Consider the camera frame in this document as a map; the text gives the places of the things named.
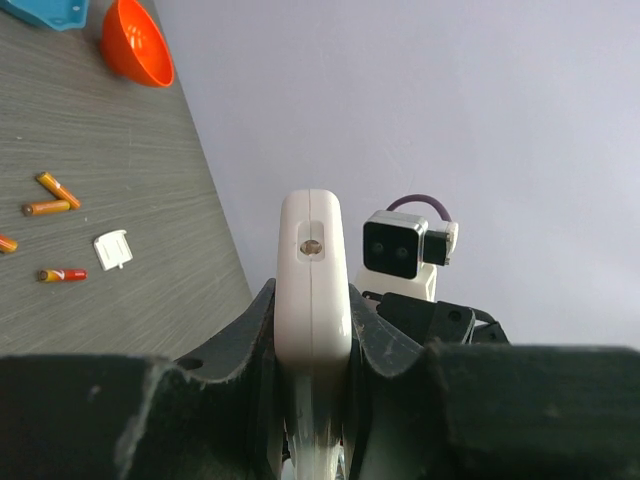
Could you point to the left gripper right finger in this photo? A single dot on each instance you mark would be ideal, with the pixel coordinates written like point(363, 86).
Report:
point(422, 408)

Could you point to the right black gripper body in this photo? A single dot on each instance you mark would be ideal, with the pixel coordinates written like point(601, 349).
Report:
point(425, 321)

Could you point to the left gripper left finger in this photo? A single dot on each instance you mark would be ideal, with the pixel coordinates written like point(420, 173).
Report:
point(211, 414)

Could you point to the white remote control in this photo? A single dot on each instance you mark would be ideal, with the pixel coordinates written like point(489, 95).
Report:
point(312, 328)

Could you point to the white battery cover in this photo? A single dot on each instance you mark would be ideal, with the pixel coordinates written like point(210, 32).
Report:
point(112, 250)

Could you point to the red orange battery near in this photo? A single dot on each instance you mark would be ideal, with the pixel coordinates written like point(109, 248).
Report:
point(62, 275)

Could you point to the red battery middle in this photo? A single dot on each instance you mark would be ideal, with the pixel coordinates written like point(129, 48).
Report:
point(7, 245)

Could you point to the orange bowl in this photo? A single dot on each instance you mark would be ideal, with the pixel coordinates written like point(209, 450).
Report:
point(133, 46)

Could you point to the blue plate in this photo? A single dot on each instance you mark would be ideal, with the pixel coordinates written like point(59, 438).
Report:
point(47, 9)

